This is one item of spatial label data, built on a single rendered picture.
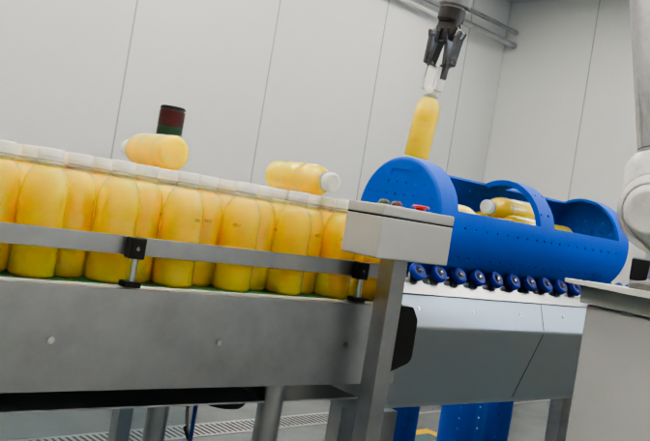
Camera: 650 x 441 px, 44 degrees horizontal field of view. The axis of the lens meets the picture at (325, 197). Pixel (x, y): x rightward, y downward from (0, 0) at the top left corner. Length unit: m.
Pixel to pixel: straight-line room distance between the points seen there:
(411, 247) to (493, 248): 0.56
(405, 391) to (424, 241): 0.54
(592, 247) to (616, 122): 5.09
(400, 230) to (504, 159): 6.48
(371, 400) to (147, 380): 0.45
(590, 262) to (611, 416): 0.68
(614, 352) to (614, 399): 0.10
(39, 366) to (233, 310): 0.35
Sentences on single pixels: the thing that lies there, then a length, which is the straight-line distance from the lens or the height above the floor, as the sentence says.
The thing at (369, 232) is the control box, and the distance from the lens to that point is 1.48.
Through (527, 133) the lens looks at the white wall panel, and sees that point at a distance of 7.87.
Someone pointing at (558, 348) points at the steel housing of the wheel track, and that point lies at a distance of 2.38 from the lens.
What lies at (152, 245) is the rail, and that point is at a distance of 1.34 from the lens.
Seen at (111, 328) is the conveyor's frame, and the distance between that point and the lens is 1.32.
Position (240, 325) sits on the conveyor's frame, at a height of 0.84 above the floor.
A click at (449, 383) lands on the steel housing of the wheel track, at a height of 0.69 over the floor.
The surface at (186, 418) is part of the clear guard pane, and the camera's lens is 2.05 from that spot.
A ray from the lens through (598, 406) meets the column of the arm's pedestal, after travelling 1.87.
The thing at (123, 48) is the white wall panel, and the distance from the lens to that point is 5.29.
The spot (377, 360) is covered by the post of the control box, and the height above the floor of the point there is 0.80.
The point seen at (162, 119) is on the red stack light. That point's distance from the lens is 1.96.
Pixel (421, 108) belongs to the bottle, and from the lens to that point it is 2.24.
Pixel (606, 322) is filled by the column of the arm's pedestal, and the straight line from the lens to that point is 1.85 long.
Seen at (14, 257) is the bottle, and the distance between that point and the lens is 1.29.
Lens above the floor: 1.07
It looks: 1 degrees up
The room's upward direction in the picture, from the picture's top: 9 degrees clockwise
